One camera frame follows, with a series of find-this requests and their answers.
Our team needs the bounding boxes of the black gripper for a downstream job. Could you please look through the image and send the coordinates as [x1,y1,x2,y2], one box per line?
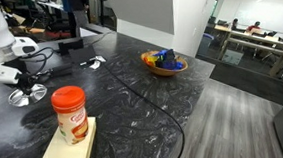
[12,69,40,98]

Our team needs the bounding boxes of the black flat device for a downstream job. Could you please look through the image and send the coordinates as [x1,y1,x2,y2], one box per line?
[35,61,74,82]

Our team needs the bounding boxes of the creamer bottle with orange cap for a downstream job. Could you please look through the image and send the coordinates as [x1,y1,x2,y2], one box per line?
[47,84,93,147]

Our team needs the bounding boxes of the black table outlet box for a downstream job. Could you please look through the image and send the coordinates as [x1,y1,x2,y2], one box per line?
[66,43,99,68]

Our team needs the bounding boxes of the white paper tag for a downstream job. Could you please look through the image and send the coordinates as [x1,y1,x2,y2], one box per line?
[87,54,107,71]

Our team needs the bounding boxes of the light wooden block stand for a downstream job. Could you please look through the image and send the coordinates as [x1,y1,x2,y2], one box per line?
[40,112,98,158]

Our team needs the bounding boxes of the white office desk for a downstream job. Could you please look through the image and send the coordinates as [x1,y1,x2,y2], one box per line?
[34,0,67,12]

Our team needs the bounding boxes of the standing person in dark top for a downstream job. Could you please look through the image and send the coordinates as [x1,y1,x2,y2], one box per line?
[61,0,92,39]

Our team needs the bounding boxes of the yellow toy block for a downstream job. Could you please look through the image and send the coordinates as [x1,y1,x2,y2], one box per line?
[142,54,159,68]

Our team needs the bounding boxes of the wooden bowl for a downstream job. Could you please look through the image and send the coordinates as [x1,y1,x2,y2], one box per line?
[139,49,189,79]

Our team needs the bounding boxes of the blue toy block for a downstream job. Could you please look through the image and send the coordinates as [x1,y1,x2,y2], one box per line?
[164,59,185,72]
[152,48,170,59]

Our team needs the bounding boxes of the dark grey toy block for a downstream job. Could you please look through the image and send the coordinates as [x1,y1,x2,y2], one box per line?
[163,48,178,63]

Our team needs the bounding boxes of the bin with blue rim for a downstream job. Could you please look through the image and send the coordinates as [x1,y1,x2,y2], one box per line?
[198,32,216,57]

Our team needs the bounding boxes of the seated person in dark clothes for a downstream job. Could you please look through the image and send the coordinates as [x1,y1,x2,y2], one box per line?
[230,18,240,32]

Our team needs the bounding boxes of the seated person in red shirt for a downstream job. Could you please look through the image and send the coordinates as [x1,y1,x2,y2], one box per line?
[246,19,262,33]

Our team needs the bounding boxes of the long wooden table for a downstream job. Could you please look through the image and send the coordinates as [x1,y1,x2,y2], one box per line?
[211,24,283,77]

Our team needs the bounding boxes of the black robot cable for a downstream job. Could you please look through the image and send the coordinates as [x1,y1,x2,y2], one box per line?
[16,44,57,84]

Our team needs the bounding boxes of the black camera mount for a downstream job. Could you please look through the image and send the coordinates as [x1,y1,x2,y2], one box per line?
[56,36,85,58]

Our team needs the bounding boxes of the long black power cable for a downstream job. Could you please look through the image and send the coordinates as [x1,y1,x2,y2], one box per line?
[85,59,191,158]

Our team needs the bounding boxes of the white wall whiteboard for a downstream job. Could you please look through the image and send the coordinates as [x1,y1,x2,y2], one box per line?
[233,0,283,34]

